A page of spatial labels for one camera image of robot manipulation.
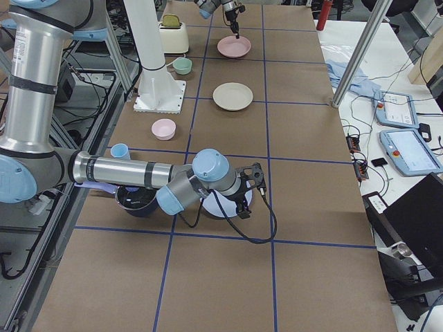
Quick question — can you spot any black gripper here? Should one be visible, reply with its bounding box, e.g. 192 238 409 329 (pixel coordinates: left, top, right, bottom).
222 2 245 39
230 163 264 219

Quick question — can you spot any pink plate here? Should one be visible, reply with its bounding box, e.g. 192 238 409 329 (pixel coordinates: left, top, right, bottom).
217 36 251 58

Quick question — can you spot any blue plate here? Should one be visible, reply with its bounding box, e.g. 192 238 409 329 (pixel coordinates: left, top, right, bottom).
203 191 237 218

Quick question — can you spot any cream toaster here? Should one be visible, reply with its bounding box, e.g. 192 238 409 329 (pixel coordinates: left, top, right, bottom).
159 14 189 54

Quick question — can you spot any green bowl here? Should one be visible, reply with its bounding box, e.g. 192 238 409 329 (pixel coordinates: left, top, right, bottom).
172 57 192 75

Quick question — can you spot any cream plate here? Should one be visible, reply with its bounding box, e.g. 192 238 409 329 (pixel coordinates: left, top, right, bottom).
213 82 253 111

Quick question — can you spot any red bottle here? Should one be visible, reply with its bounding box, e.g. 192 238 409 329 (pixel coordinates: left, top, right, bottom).
316 0 333 31

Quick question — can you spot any dark blue pot with lid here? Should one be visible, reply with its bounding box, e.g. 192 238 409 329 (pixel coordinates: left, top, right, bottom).
74 181 159 219

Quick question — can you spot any pink bowl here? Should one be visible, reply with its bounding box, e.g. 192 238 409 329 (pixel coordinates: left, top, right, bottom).
151 118 177 140

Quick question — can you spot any light blue cup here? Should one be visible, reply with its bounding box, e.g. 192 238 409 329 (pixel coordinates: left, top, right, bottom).
110 143 131 160

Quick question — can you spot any light blue cloth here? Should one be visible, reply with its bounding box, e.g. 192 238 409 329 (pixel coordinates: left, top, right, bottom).
325 59 381 98

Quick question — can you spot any near teach pendant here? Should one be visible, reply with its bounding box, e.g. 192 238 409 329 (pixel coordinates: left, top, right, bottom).
379 129 442 176

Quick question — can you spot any teach pendant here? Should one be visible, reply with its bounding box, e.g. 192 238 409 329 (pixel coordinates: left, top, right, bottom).
379 129 442 176
372 90 419 129

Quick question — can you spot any far teach pendant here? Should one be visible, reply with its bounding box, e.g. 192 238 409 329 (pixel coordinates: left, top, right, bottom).
372 90 419 129

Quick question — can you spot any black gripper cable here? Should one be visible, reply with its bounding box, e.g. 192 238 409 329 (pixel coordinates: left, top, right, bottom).
176 186 278 245

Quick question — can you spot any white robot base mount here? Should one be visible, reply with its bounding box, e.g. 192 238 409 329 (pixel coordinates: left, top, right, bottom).
124 0 186 113

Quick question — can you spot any aluminium frame post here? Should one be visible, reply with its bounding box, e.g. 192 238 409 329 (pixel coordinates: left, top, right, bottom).
331 0 392 108

